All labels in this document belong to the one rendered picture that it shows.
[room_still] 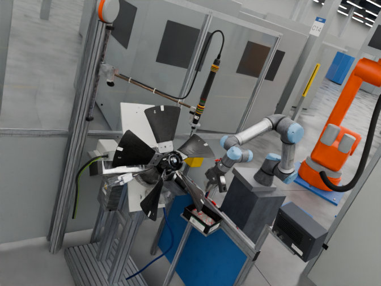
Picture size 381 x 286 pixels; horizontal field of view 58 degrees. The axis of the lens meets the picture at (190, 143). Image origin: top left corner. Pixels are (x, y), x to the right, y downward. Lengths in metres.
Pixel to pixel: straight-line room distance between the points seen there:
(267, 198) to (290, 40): 4.28
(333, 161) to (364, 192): 2.40
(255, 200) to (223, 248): 0.41
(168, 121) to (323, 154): 3.98
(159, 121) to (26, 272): 1.49
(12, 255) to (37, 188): 0.56
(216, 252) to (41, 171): 1.36
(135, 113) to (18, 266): 1.42
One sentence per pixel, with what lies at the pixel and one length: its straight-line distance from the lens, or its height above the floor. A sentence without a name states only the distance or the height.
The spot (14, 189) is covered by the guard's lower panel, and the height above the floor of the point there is 0.54.
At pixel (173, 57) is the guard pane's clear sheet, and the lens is 2.66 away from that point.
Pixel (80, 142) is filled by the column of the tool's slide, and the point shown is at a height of 1.00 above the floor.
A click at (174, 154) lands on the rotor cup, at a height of 1.25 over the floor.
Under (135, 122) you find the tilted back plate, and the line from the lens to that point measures 2.25.
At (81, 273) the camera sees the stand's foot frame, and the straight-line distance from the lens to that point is 2.79.
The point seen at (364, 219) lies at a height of 0.86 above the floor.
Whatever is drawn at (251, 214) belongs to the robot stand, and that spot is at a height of 0.85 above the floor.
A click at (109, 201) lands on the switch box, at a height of 0.71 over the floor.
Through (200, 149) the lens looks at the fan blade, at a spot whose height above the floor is 1.25.
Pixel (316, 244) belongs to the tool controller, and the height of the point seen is 1.18.
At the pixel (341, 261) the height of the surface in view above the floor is 0.39.
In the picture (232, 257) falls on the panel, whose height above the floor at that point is 0.67.
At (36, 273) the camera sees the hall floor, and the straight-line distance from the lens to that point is 2.87.
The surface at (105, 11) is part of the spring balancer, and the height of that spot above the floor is 1.87.
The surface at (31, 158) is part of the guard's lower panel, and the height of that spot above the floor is 0.79.
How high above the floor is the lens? 2.11
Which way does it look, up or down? 22 degrees down
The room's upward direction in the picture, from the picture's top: 20 degrees clockwise
